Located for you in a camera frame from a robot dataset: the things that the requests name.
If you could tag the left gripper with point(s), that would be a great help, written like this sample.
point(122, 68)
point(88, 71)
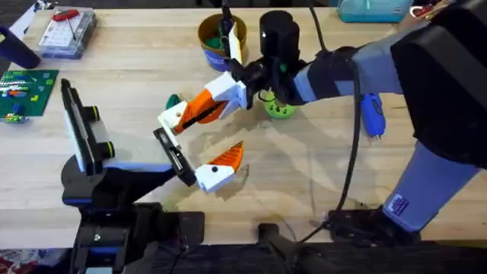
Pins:
point(137, 150)

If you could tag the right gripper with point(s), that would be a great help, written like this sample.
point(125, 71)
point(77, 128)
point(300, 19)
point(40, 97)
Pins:
point(279, 38)

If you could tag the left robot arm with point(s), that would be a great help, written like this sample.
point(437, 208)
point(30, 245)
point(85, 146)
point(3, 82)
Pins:
point(114, 190)

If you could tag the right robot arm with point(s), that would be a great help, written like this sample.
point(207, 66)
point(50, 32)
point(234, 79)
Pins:
point(430, 182)

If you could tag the dark green toy vegetable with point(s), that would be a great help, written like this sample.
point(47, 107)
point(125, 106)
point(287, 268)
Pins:
point(173, 102)

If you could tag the right wrist black plate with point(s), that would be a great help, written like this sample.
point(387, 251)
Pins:
point(235, 43)

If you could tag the wrist black plate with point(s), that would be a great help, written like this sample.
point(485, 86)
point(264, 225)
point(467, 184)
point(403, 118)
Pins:
point(76, 122)
point(235, 43)

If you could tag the green disc with holes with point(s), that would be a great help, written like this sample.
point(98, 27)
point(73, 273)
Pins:
point(281, 111)

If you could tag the yellow tub with toys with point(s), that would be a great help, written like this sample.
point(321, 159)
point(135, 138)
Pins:
point(209, 32)

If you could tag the left wrist black plate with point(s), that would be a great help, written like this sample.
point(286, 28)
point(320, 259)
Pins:
point(76, 122)

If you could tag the clear plastic parts box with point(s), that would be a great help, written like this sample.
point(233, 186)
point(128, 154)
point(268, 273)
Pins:
point(64, 36)

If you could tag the teal plastic box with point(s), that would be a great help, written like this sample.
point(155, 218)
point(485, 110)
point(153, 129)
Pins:
point(373, 10)

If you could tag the green board with blocks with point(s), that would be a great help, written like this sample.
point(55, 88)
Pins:
point(26, 91)

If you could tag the dark blue cylinder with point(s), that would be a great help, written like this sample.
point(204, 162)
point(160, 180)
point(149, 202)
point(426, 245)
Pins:
point(17, 49)

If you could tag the white flat box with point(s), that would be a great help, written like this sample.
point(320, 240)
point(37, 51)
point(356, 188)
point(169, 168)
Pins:
point(26, 19)

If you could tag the black rail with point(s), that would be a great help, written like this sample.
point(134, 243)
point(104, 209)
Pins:
point(361, 260)

